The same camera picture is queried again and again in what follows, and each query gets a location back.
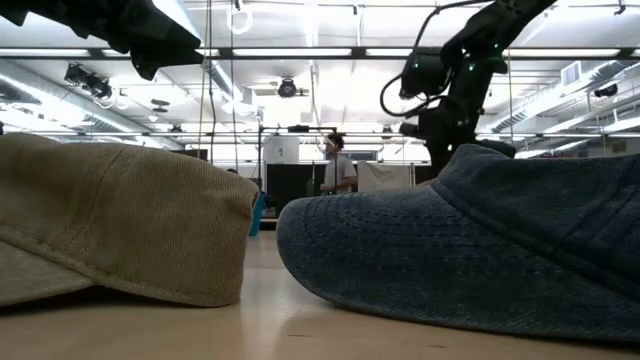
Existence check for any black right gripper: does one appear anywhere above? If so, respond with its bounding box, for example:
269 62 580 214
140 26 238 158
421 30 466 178
398 107 517 177

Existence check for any blue denim cap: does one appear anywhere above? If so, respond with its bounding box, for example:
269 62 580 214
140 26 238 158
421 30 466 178
276 143 640 344

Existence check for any beige cotton cap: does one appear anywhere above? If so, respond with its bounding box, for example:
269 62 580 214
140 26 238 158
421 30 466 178
0 132 260 308

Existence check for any white hanging cloth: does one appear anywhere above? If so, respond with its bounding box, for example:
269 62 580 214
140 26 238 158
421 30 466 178
357 160 412 194

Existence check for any person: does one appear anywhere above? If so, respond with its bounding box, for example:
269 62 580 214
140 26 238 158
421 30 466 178
319 133 359 195

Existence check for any white ceiling air vent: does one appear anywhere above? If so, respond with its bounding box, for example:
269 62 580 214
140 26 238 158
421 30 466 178
560 60 584 87

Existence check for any black partition panel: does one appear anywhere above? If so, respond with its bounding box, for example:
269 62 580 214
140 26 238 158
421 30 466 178
266 163 327 212

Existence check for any white box cabinet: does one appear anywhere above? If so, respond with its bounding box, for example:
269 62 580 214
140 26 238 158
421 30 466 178
263 135 300 165

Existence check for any blue plastic bin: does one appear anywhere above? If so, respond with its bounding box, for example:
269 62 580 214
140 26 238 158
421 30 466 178
248 191 267 237

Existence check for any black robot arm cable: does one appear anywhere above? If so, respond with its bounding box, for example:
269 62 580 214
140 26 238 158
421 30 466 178
379 0 496 119

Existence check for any black overhead frame bar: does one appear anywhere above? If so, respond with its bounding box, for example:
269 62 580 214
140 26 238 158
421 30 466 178
0 46 640 61

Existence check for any round black ceiling camera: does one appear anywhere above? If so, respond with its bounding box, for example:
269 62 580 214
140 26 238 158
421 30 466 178
276 77 310 100

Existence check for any white hanging ring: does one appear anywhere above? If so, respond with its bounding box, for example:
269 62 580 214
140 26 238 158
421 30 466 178
226 3 255 36

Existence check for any black ceiling camera cluster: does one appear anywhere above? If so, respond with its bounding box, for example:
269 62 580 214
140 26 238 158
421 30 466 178
63 62 114 101

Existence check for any silver ceiling duct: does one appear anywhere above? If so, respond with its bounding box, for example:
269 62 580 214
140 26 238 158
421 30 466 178
0 59 169 149

